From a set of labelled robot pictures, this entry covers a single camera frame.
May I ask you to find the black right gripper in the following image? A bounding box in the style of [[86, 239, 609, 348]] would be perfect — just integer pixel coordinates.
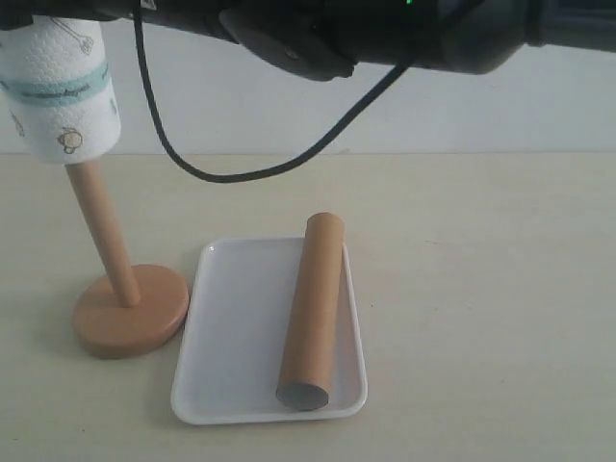
[[1, 0, 230, 39]]

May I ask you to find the printed white paper towel roll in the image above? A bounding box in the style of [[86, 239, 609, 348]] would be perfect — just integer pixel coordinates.
[[1, 16, 121, 165]]

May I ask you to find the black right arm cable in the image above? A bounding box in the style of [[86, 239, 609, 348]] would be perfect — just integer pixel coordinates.
[[132, 0, 482, 184]]

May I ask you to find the wooden paper towel holder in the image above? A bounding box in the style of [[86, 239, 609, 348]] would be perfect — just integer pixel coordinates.
[[65, 161, 190, 359]]

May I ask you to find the brown cardboard tube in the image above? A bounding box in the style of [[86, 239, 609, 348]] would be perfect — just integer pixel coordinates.
[[275, 213, 345, 412]]

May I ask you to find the white rectangular plastic tray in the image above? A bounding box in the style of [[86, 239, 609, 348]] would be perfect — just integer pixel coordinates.
[[170, 237, 369, 425]]

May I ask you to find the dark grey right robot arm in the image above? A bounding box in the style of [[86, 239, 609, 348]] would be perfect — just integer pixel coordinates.
[[1, 1, 615, 82]]

